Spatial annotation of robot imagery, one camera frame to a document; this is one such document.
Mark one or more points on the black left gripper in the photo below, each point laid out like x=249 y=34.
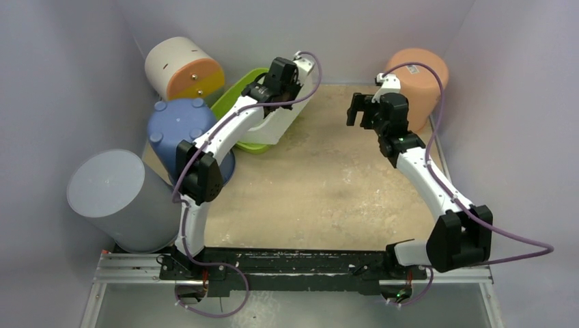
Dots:
x=296 y=85

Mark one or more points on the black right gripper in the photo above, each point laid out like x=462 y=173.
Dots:
x=367 y=112

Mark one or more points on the green plastic basin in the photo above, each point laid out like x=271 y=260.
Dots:
x=230 y=99

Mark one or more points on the green plastic basket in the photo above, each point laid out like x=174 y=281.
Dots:
x=257 y=91

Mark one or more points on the orange capybara bucket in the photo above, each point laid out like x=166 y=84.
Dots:
x=418 y=85

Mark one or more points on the blue plastic bucket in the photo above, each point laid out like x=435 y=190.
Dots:
x=174 y=121

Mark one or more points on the grey plastic bucket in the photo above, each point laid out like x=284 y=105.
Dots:
x=118 y=193

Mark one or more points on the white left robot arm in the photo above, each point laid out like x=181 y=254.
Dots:
x=262 y=114

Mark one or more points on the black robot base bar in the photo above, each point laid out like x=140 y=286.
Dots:
x=222 y=270

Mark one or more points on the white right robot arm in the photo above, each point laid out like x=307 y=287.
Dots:
x=461 y=236

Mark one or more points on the white cylindrical drawer cabinet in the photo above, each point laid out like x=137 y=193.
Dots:
x=178 y=68

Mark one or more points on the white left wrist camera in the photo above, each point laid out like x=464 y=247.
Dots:
x=304 y=66

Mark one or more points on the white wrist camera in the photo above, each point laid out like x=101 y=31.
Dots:
x=387 y=83
x=304 y=66

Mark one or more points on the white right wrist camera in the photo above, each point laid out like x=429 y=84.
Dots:
x=387 y=83

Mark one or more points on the aluminium frame rail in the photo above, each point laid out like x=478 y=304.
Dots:
x=308 y=223

